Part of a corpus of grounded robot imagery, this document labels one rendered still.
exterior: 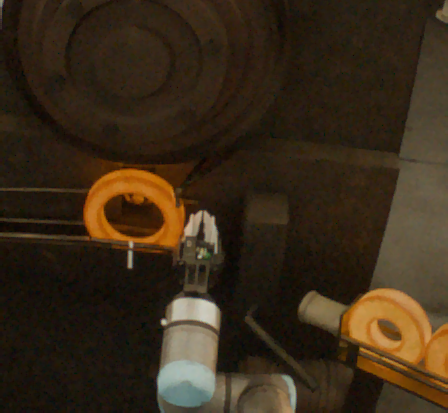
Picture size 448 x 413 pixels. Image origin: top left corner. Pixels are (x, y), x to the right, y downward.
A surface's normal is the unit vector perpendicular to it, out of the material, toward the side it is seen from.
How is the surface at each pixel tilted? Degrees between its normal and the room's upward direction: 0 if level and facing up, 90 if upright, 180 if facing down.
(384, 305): 90
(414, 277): 0
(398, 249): 0
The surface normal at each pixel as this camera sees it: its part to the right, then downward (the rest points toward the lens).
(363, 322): -0.60, 0.40
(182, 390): -0.06, 0.72
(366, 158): 0.09, -0.83
